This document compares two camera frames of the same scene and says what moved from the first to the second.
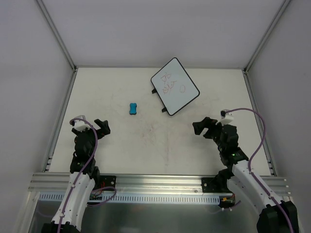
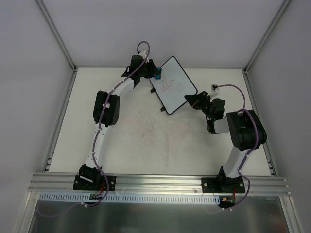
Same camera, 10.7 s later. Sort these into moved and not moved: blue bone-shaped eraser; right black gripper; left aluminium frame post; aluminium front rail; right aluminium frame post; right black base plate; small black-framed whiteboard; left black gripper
Moved: blue bone-shaped eraser; left black gripper; right black gripper
Not moved: right black base plate; small black-framed whiteboard; aluminium front rail; left aluminium frame post; right aluminium frame post
